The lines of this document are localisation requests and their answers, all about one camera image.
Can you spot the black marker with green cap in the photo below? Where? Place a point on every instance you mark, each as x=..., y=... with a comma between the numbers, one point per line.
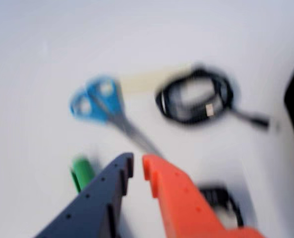
x=82, y=173

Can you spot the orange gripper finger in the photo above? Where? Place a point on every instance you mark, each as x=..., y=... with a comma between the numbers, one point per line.
x=184, y=205

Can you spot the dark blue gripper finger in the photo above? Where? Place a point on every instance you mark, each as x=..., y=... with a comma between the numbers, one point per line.
x=92, y=205

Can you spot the beige masking tape strip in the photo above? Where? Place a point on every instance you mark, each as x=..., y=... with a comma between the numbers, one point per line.
x=146, y=80

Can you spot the small black bike light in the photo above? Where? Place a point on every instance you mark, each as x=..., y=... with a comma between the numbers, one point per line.
x=216, y=198

